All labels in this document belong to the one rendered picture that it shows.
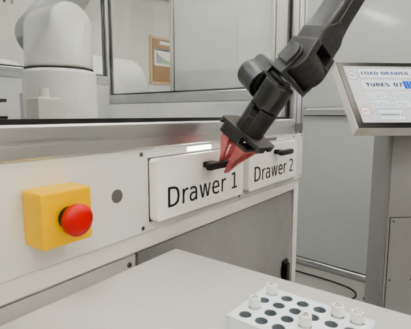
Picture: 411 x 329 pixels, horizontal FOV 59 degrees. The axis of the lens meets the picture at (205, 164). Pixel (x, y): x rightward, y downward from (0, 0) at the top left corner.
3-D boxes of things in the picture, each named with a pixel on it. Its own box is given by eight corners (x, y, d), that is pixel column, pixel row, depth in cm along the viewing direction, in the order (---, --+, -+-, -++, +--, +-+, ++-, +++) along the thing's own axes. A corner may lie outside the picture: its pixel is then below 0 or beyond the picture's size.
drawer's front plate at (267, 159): (295, 175, 111) (297, 140, 110) (248, 192, 88) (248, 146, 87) (290, 175, 112) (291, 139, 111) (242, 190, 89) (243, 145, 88)
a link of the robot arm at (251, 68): (304, 45, 60) (326, 75, 66) (271, 21, 68) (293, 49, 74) (250, 98, 63) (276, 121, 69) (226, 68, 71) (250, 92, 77)
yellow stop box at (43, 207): (96, 237, 49) (94, 185, 48) (45, 254, 43) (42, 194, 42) (74, 230, 52) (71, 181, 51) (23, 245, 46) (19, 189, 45)
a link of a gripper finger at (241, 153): (218, 155, 79) (241, 120, 75) (241, 177, 76) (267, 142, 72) (199, 158, 73) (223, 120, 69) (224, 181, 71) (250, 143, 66)
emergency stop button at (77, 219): (96, 232, 46) (95, 202, 45) (68, 241, 43) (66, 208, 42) (82, 228, 48) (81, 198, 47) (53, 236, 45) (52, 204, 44)
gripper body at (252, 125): (234, 122, 76) (254, 92, 72) (270, 153, 72) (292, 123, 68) (216, 122, 70) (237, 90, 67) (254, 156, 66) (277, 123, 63)
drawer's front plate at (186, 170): (243, 193, 86) (243, 147, 85) (156, 222, 63) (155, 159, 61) (236, 192, 87) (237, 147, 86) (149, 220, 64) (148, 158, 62)
